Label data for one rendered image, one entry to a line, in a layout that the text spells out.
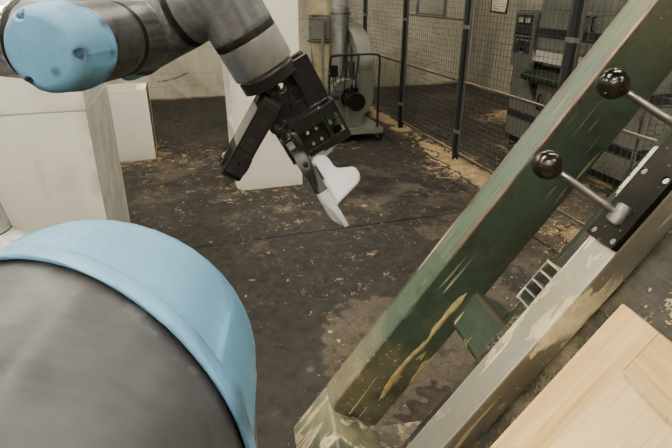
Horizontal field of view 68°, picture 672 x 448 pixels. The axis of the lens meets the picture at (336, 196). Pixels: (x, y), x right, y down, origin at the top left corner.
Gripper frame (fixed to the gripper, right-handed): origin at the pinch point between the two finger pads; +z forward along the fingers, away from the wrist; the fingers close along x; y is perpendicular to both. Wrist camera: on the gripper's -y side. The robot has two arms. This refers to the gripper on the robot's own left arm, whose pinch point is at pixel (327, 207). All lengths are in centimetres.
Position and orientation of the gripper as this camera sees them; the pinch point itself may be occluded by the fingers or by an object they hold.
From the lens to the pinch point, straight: 68.5
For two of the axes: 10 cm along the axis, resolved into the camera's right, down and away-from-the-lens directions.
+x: -2.7, -3.7, 8.9
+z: 4.5, 7.7, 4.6
